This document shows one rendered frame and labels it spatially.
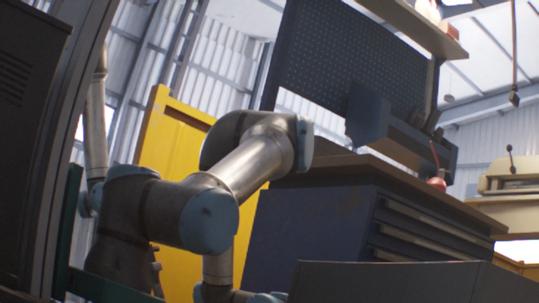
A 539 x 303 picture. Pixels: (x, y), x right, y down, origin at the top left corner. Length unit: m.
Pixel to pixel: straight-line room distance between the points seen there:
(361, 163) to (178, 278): 1.20
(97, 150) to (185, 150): 1.29
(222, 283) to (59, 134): 0.62
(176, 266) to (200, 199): 1.79
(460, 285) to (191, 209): 0.48
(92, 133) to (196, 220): 0.65
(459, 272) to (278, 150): 0.61
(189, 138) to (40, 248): 1.83
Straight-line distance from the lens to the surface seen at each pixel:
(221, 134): 1.72
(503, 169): 3.50
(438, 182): 2.62
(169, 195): 1.34
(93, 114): 1.89
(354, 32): 2.90
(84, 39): 1.49
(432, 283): 1.20
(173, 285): 3.09
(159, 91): 3.03
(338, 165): 2.19
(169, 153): 3.08
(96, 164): 1.87
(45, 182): 1.41
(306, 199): 2.32
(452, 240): 2.48
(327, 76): 2.76
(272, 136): 1.64
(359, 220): 2.15
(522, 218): 3.38
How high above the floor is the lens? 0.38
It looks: 14 degrees up
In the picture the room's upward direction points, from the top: 12 degrees clockwise
